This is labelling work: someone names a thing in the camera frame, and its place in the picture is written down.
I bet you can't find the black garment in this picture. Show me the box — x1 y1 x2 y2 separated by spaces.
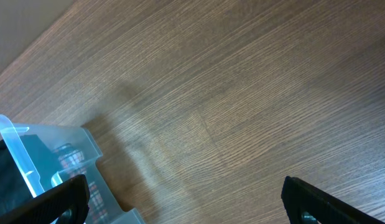
0 135 61 216

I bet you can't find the red plaid shirt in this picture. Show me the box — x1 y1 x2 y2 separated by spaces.
52 142 109 224

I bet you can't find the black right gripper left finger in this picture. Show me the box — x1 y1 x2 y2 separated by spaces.
0 174 90 224

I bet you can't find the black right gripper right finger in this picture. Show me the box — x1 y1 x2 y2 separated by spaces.
281 176 384 224

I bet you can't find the clear plastic storage container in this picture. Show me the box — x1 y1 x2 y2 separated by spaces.
0 114 144 223

